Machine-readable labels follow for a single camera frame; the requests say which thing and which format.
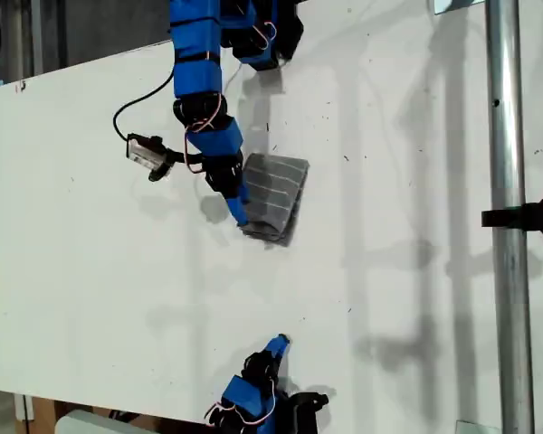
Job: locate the grey striped towel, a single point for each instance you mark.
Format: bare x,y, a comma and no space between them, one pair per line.
276,194

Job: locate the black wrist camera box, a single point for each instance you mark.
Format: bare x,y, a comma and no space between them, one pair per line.
310,413
144,154

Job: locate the steel post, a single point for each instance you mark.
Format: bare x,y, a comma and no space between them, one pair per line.
509,271

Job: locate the white box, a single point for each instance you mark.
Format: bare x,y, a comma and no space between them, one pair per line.
90,424

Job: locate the brown wooden board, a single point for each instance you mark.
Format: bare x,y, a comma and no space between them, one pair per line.
44,411

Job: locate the black clamp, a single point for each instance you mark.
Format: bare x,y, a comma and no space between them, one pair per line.
529,216

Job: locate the short black camera stalk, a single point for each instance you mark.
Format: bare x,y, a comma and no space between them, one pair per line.
183,158

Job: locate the grey metal frame bar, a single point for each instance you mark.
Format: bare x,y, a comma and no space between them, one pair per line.
36,36

